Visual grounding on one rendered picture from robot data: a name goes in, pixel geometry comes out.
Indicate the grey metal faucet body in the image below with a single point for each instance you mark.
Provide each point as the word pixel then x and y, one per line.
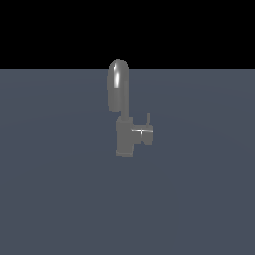
pixel 121 132

